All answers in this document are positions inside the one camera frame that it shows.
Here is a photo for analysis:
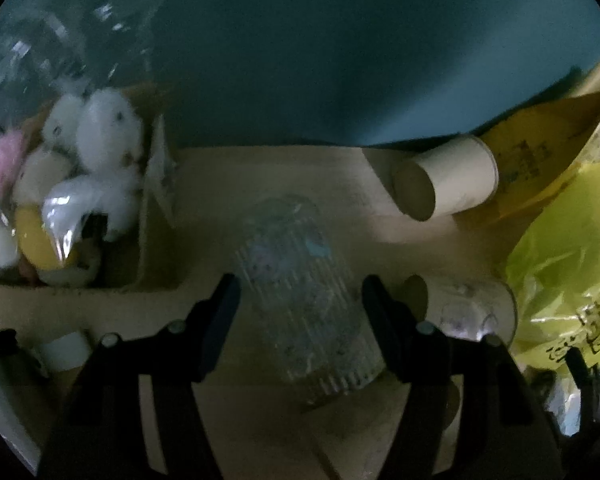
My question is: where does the orange snack package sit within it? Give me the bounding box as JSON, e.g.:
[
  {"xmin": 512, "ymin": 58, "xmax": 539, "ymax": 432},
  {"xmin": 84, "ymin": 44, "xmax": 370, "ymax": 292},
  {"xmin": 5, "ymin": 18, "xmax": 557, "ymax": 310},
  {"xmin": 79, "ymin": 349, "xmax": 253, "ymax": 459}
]
[{"xmin": 481, "ymin": 92, "xmax": 600, "ymax": 220}]

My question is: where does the plain paper cup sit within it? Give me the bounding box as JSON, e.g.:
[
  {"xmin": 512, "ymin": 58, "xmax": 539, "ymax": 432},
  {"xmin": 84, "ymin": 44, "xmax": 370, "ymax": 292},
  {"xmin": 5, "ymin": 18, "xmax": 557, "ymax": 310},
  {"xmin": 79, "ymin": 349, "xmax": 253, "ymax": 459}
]
[{"xmin": 392, "ymin": 136, "xmax": 498, "ymax": 222}]

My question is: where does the cardboard box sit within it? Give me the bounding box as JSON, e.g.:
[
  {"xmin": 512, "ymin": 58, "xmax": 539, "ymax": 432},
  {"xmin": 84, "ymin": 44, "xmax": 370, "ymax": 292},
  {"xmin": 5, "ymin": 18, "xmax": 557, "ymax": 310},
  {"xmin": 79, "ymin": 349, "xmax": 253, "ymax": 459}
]
[{"xmin": 0, "ymin": 84, "xmax": 174, "ymax": 290}]

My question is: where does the patterned paper cup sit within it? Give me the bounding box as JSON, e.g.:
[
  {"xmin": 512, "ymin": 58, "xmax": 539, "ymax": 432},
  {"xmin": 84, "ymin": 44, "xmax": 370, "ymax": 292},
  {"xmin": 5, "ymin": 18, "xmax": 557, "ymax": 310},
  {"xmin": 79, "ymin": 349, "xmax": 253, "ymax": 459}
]
[{"xmin": 401, "ymin": 274, "xmax": 518, "ymax": 346}]

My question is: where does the bag of plush toys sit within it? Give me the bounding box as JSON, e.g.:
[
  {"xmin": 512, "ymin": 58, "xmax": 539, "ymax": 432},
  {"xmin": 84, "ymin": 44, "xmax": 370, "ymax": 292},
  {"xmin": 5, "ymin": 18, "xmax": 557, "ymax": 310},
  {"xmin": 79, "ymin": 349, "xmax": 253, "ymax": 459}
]
[{"xmin": 0, "ymin": 0, "xmax": 170, "ymax": 288}]

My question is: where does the teal curtain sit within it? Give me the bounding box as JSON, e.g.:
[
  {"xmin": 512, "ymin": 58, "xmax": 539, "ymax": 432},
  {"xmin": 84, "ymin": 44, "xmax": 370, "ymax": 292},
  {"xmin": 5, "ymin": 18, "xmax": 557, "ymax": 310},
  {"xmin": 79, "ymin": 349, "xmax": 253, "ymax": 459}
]
[{"xmin": 152, "ymin": 0, "xmax": 600, "ymax": 145}]

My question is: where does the stainless steel tumbler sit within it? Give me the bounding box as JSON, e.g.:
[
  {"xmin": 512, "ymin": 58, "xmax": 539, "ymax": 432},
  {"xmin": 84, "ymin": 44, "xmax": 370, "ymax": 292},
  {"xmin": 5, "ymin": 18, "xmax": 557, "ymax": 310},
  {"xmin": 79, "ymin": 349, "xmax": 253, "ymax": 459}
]
[{"xmin": 0, "ymin": 363, "xmax": 42, "ymax": 476}]

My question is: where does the yellow plastic shopping bag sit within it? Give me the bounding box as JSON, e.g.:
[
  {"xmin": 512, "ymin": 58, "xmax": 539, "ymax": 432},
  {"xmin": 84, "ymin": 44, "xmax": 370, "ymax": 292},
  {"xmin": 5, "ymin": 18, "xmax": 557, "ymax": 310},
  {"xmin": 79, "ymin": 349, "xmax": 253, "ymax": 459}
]
[{"xmin": 505, "ymin": 162, "xmax": 600, "ymax": 370}]

